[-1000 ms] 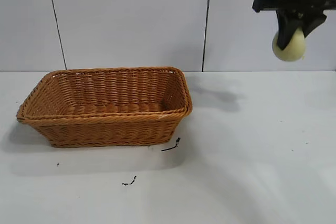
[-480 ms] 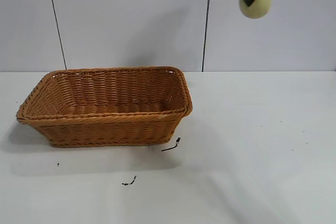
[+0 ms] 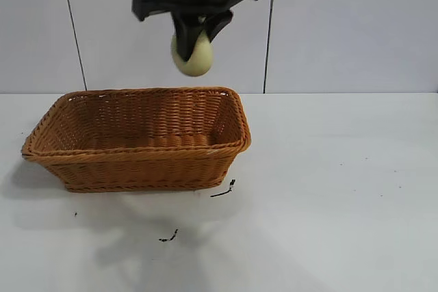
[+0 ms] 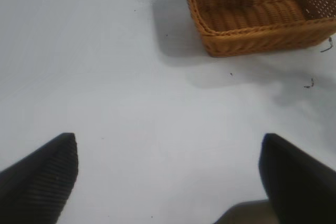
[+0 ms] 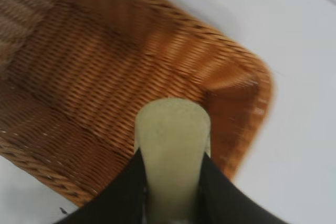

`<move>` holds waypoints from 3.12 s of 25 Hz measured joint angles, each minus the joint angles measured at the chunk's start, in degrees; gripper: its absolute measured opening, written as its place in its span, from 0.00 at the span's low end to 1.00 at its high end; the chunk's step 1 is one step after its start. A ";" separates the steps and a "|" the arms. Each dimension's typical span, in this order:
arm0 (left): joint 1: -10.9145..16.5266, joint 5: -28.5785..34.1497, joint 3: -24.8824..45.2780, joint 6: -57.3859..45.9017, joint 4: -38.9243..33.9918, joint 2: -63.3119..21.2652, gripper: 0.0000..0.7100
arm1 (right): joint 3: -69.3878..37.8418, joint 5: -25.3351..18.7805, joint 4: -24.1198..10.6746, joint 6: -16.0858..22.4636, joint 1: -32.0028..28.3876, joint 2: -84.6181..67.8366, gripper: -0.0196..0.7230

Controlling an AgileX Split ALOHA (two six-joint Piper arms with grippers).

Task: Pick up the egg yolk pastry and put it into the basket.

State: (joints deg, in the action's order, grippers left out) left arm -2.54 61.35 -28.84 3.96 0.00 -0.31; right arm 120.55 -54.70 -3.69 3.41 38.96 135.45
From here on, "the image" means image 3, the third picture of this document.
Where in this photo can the pale yellow round fruit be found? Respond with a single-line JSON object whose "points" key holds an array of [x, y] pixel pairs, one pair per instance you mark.
{"points": [[192, 65]]}

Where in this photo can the brown woven wicker basket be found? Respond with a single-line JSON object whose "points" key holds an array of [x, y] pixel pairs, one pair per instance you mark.
{"points": [[137, 169]]}

